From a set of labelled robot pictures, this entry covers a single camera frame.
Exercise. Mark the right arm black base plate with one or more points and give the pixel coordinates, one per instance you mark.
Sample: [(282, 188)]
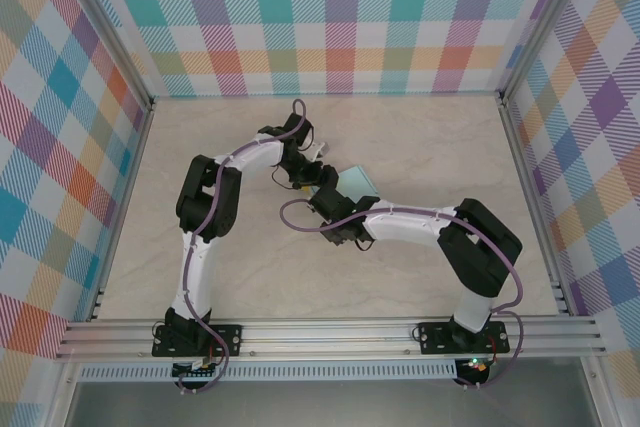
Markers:
[(435, 337)]

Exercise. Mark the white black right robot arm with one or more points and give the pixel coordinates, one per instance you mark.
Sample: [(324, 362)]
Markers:
[(410, 227)]

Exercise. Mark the aluminium side rail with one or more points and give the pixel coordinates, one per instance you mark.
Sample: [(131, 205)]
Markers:
[(532, 197), (136, 157)]

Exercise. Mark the wide aluminium mounting rail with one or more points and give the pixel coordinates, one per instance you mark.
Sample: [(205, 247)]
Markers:
[(325, 334)]

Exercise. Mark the aluminium frame post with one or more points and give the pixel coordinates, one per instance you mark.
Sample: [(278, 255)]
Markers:
[(545, 22), (100, 22)]

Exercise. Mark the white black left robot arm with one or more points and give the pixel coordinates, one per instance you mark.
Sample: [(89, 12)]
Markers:
[(197, 277)]

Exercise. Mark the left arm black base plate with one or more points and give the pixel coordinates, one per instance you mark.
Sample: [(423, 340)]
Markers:
[(227, 337)]

